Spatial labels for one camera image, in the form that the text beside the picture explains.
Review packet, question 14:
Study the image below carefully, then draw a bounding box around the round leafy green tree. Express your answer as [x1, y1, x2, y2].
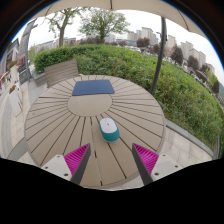
[78, 8, 131, 44]

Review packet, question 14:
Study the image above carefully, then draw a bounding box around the dark curved umbrella pole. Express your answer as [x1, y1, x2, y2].
[149, 16, 168, 96]

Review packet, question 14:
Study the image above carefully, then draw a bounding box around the dark tall sign pillar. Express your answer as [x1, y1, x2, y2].
[18, 18, 38, 84]

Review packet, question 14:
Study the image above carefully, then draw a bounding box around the white and teal computer mouse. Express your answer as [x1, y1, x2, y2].
[98, 117, 121, 143]

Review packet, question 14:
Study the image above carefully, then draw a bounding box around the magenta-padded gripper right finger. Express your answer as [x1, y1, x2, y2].
[131, 143, 184, 186]

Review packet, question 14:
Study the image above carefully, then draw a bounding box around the beige umbrella canopy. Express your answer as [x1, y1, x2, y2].
[31, 0, 208, 39]

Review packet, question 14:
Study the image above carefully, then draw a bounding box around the bare-trunked sparse tree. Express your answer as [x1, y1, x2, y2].
[44, 7, 89, 48]

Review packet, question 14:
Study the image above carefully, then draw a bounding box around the blue rectangular mouse pad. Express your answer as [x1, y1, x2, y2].
[71, 79, 116, 97]

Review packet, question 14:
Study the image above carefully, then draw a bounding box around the group of tall buildings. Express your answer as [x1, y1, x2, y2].
[126, 26, 218, 74]

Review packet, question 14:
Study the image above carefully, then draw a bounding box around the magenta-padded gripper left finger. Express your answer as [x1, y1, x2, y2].
[41, 143, 92, 186]

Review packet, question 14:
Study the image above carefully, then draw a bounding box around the grey slatted outdoor chair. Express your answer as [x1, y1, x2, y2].
[43, 59, 80, 88]

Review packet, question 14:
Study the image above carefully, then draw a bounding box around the white planter box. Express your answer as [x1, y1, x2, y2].
[8, 84, 24, 118]

